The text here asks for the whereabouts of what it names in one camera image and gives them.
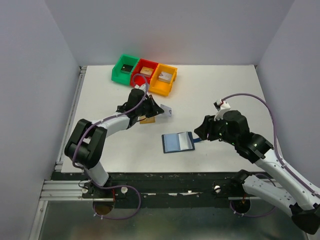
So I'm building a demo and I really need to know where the light blue VIP card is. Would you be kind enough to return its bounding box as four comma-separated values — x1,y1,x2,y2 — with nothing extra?
160,104,172,117

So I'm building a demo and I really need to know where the silver grey credit card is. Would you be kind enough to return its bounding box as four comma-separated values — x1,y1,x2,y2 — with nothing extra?
178,131,193,151

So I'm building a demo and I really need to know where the navy blue card holder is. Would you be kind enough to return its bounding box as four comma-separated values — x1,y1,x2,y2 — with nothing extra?
161,131,202,154

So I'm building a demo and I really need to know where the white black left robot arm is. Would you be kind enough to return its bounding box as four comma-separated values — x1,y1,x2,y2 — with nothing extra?
64,89,165,187

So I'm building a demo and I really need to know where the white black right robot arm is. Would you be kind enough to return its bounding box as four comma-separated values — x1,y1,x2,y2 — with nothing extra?
194,110,320,235

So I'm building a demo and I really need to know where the red plastic bin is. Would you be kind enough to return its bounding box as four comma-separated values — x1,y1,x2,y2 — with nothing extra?
130,58,159,87

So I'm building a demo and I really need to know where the yellow plastic bin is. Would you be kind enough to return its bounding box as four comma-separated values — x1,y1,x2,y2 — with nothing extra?
148,63,178,97

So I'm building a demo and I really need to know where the green plastic bin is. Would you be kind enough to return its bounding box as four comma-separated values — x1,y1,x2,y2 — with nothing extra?
111,54,140,86

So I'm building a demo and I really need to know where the metal block in red bin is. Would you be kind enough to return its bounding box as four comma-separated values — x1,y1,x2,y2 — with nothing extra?
139,66,154,77

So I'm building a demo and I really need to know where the metal block in green bin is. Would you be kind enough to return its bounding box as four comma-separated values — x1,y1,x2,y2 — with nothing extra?
121,64,133,74

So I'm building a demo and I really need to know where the metal block in yellow bin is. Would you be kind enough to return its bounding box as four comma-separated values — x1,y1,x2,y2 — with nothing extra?
158,71,173,83

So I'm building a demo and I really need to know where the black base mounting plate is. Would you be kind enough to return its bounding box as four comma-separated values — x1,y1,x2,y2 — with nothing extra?
45,171,256,211

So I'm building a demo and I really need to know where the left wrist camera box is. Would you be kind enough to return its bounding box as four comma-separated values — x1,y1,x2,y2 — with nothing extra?
134,83,149,92

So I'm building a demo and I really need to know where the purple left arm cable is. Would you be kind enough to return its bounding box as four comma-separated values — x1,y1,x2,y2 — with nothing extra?
72,73,151,221

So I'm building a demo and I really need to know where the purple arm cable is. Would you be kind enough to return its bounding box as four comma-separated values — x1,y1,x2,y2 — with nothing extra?
221,93,320,218
72,73,151,221

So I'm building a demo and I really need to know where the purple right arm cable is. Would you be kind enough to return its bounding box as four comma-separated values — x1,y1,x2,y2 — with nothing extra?
221,93,320,218

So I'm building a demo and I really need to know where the aluminium rail frame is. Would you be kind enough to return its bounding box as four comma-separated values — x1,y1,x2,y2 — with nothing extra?
28,65,87,240

